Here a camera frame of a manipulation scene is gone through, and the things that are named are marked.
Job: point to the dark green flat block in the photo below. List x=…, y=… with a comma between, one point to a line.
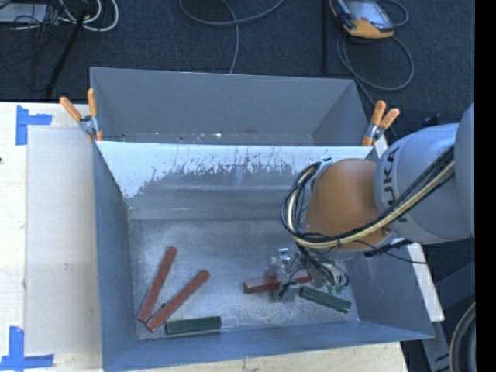
x=325, y=300
x=193, y=325

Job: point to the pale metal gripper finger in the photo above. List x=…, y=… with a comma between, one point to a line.
x=284, y=293
x=277, y=265

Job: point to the red-brown flat block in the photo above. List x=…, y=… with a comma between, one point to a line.
x=257, y=284
x=158, y=283
x=178, y=300

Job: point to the grey metal bin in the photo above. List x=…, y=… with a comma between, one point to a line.
x=217, y=223

